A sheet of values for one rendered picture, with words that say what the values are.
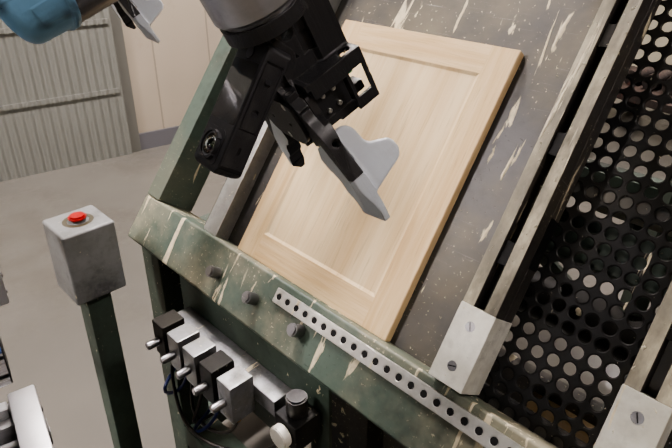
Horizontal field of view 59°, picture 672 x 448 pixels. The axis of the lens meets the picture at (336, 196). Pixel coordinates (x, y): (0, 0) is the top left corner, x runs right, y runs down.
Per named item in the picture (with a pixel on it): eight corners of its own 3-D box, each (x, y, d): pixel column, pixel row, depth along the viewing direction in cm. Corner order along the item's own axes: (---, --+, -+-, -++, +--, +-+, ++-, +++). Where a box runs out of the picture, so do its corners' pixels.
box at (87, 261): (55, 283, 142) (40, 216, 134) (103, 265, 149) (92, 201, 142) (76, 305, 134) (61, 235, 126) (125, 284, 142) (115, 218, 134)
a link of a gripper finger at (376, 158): (435, 182, 52) (368, 101, 51) (387, 226, 50) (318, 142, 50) (422, 187, 55) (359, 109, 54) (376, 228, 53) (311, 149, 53)
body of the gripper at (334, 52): (384, 101, 53) (332, -22, 45) (313, 160, 51) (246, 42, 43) (336, 81, 58) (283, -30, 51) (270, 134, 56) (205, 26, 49)
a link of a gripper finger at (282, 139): (334, 139, 65) (336, 99, 57) (294, 173, 64) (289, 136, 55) (315, 121, 66) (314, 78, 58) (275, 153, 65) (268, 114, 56)
